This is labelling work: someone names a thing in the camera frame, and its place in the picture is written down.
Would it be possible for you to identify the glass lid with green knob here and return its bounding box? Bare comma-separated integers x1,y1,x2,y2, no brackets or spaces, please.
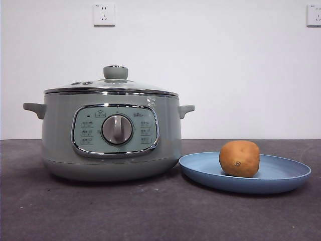
44,65,180,97

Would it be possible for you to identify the brown potato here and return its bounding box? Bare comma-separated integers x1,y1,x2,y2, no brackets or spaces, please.
219,140,260,178

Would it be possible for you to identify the blue round plate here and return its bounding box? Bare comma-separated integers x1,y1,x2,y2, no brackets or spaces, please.
178,151,312,194

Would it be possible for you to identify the pale green electric steamer pot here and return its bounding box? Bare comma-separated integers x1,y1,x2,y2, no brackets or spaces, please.
22,92,195,182

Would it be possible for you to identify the white wall socket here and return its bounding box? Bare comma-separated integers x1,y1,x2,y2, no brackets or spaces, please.
94,3,116,27
306,4,321,28

